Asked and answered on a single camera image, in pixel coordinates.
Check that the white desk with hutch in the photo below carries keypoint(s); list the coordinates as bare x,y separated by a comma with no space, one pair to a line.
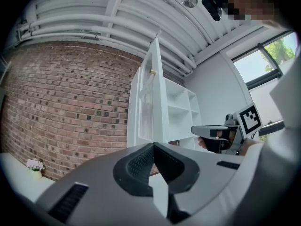
178,116

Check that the row of white ceiling pipes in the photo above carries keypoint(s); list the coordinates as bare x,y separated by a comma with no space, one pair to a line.
117,22

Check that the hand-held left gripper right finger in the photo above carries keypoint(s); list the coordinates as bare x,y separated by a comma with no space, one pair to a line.
207,173

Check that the dark round drawer knob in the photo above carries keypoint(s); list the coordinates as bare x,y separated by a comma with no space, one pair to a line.
152,71

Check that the white cabinet door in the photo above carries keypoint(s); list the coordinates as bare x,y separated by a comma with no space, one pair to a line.
160,98

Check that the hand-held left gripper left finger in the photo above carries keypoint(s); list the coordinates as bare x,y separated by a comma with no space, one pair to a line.
94,192

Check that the pink flowers in white pot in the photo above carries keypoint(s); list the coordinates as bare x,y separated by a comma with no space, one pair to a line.
35,166

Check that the black head camera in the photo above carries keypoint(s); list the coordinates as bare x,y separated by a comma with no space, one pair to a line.
212,5

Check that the black framed window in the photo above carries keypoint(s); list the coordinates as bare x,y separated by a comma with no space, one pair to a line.
254,65

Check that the round ceiling light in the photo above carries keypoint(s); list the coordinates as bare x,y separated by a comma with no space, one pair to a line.
189,0

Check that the person's light shirt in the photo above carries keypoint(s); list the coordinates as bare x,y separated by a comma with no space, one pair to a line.
277,173

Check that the person's right forearm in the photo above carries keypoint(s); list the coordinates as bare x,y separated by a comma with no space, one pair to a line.
252,143

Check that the white side cabinet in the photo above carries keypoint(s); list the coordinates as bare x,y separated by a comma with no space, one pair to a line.
18,185

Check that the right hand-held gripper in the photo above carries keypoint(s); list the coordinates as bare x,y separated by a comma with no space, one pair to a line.
249,120

